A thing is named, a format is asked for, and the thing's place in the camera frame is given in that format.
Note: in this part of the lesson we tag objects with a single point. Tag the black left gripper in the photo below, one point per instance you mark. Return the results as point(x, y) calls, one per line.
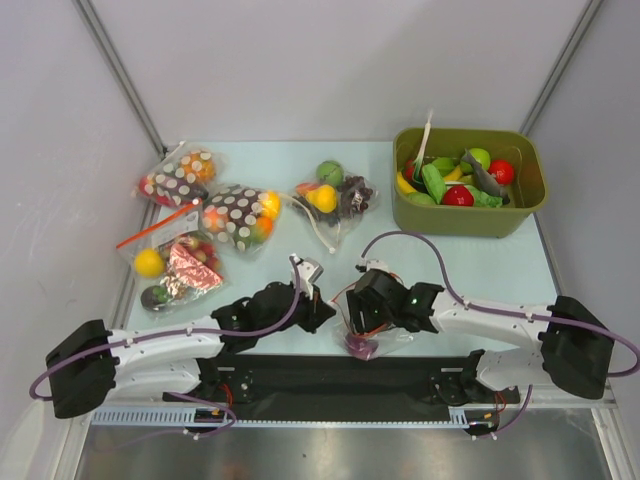
point(315, 308)

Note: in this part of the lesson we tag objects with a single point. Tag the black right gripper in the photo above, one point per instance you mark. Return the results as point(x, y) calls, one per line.
point(358, 310)

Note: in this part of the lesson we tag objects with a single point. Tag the clear orange-zip plastic bag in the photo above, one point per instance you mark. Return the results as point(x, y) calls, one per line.
point(390, 340)

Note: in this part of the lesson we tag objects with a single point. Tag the purple fake onion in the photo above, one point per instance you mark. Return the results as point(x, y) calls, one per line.
point(361, 348)

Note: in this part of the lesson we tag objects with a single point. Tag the red fake apple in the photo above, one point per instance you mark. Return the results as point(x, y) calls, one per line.
point(458, 195)

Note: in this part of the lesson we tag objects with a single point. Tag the grey fake fish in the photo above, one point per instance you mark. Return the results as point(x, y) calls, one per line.
point(484, 179)

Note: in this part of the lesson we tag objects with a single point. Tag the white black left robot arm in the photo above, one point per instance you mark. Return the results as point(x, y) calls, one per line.
point(94, 364)

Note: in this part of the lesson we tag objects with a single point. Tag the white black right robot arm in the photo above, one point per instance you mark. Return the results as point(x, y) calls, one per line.
point(562, 344)

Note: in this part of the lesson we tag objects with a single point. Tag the clear bag with grapes pear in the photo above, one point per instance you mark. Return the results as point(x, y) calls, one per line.
point(357, 196)

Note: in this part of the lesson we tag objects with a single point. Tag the yellow fake pear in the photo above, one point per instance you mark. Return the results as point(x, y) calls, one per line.
point(323, 198)

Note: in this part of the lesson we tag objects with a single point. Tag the polka dot bag middle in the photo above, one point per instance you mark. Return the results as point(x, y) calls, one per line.
point(241, 217)

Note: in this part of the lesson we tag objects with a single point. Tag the polka dot bag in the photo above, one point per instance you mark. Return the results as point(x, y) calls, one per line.
point(241, 217)
point(186, 173)

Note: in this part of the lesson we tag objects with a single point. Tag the orange-zip bag with lemon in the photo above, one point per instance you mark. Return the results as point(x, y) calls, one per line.
point(193, 267)

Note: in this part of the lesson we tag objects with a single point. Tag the fake green onion stalk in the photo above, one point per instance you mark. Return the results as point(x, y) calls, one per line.
point(419, 159)

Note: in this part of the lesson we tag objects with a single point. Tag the fake napa cabbage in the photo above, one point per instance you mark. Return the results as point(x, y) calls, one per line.
point(484, 200)

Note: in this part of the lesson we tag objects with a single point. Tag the yellow fake banana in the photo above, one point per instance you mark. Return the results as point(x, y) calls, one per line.
point(407, 184)

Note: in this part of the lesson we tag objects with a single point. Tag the yellow fake lemon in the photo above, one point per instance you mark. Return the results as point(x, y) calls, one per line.
point(148, 263)

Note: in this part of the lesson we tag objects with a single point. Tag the green fake apple in bin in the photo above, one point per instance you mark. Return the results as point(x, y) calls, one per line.
point(482, 156)

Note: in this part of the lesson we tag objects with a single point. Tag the polka dot bag far left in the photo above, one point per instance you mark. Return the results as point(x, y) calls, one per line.
point(186, 173)

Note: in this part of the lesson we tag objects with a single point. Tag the red fake tomato in bin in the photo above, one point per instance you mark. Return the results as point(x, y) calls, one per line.
point(502, 171)

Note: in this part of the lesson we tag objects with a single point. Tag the olive green plastic bin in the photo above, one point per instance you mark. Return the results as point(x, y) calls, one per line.
point(417, 212)

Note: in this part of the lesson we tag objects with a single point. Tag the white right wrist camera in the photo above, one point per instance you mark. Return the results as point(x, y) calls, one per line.
point(364, 265)

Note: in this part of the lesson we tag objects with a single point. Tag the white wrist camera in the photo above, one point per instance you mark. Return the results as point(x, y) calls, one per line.
point(305, 273)
point(364, 265)

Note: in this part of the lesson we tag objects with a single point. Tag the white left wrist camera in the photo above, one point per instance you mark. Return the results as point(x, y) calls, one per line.
point(305, 273)

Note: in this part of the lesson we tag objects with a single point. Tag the white cable duct strip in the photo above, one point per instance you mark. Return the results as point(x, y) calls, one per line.
point(207, 417)

